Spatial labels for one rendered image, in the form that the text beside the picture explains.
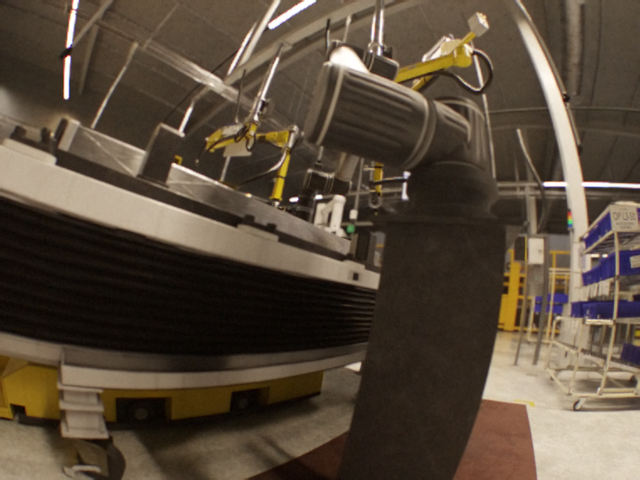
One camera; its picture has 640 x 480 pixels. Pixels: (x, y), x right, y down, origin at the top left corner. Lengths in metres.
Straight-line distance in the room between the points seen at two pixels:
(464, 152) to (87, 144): 0.89
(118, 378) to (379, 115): 0.86
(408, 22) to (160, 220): 10.91
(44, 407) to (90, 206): 0.83
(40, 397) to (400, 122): 1.33
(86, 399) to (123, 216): 0.50
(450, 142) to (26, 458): 1.48
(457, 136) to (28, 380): 1.44
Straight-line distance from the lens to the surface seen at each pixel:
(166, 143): 0.62
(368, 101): 0.55
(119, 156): 0.76
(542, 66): 6.38
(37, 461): 1.11
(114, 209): 0.52
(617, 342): 5.15
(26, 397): 1.16
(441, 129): 0.62
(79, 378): 0.77
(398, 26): 11.21
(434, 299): 0.52
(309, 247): 0.83
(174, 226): 0.55
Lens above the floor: 0.75
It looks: 10 degrees up
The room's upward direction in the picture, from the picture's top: 10 degrees clockwise
